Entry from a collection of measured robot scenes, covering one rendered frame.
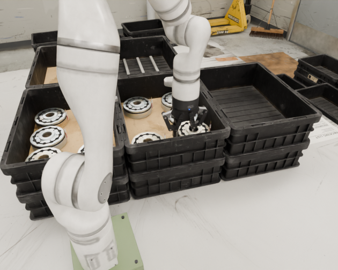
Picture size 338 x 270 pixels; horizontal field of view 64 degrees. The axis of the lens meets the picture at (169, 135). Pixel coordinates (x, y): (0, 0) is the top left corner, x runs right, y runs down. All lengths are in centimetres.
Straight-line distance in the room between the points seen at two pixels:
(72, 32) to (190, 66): 34
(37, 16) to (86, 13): 379
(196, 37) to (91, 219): 44
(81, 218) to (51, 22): 379
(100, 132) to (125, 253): 39
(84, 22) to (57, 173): 24
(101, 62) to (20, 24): 384
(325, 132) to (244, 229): 62
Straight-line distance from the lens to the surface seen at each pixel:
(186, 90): 70
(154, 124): 94
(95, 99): 41
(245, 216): 86
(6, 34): 429
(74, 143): 91
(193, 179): 87
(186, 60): 66
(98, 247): 62
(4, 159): 77
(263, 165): 96
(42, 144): 89
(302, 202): 96
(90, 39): 40
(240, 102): 109
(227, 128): 77
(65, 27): 42
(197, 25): 63
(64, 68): 42
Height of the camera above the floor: 139
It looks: 39 degrees down
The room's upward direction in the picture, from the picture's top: straight up
